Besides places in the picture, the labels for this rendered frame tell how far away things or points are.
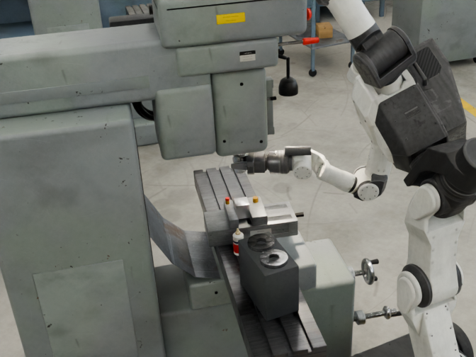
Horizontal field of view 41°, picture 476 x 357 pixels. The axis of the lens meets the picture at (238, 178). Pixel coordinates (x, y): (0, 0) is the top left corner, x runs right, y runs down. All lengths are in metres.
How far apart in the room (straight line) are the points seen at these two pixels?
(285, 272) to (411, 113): 0.62
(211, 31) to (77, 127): 0.50
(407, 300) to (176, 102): 0.98
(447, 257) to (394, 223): 2.21
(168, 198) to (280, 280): 2.64
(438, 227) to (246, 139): 0.71
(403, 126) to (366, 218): 2.43
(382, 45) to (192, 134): 0.69
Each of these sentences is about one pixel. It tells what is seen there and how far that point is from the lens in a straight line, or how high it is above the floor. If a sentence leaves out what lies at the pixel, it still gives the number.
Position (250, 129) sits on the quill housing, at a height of 1.41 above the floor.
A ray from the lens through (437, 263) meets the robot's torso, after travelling 2.10.
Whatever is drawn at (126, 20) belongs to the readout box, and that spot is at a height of 1.72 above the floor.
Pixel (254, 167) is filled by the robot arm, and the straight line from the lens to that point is 2.34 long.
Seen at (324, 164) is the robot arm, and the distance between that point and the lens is 2.39.
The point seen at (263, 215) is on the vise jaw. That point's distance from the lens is 2.45.
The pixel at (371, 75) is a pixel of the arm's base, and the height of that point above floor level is 1.70.
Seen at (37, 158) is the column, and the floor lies 1.47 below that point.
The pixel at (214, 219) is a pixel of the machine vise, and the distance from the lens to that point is 2.51.
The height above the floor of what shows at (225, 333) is 0.56.
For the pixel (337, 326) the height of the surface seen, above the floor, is 0.49.
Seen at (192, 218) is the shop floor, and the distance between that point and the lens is 4.37.
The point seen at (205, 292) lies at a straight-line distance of 2.47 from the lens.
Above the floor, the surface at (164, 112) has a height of 1.52.
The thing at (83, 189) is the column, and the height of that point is 1.34.
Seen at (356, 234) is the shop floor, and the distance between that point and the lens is 4.18.
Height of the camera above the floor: 2.36
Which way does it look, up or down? 29 degrees down
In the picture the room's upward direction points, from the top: 3 degrees counter-clockwise
